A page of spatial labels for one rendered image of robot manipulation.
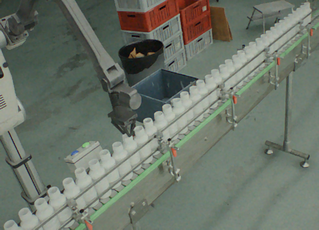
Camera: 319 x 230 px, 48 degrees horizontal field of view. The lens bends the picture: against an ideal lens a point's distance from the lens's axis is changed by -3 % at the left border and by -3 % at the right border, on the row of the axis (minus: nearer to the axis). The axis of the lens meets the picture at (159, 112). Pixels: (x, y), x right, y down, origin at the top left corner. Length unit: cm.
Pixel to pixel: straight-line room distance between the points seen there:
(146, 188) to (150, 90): 95
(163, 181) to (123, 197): 23
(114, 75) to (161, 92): 118
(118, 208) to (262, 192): 150
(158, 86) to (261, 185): 106
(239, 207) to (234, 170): 39
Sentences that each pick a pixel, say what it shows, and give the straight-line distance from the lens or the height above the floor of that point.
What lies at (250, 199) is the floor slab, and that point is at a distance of 271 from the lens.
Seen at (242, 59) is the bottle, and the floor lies 113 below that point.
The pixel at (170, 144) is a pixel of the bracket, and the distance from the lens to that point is 146.
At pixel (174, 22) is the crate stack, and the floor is 60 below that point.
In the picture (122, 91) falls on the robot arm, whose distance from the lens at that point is 126.
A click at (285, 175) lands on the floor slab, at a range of 288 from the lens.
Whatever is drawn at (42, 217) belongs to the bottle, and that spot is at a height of 112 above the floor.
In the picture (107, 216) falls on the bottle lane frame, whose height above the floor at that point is 95.
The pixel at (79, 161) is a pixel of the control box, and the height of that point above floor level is 110.
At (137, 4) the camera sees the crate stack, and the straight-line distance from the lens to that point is 383.
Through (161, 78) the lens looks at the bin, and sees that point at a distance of 240.
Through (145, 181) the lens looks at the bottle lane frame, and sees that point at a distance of 152.
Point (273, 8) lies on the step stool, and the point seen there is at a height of 41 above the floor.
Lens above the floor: 198
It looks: 32 degrees down
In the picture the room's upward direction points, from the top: 11 degrees counter-clockwise
